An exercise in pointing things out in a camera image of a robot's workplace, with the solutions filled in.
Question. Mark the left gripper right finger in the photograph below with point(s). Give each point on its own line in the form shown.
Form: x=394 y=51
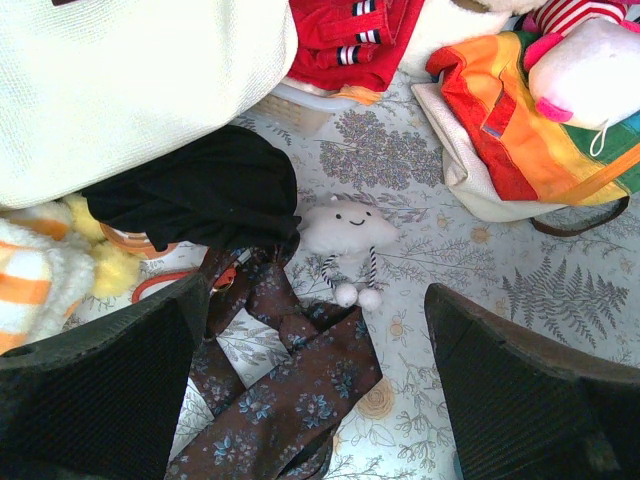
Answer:
x=523 y=406

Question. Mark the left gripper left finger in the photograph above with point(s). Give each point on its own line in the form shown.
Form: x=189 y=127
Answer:
x=102 y=400

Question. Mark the rainbow striped bag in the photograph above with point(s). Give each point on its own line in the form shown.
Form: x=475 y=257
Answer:
x=503 y=160

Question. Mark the cream canvas tote bag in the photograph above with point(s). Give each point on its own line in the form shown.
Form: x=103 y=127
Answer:
x=90 y=89

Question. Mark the orange checkered towel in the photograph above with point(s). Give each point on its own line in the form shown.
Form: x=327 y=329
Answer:
x=46 y=270

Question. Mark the brown floral necktie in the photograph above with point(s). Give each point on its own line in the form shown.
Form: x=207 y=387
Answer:
x=282 y=426

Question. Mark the white cloud plush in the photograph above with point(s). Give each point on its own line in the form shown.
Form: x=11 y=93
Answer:
x=344 y=230

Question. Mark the black cloth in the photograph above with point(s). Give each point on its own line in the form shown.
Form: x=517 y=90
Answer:
x=228 y=189

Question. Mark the pink white plush doll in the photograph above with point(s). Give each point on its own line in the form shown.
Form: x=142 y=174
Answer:
x=582 y=67

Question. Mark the red garment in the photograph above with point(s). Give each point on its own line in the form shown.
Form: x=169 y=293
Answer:
x=351 y=43

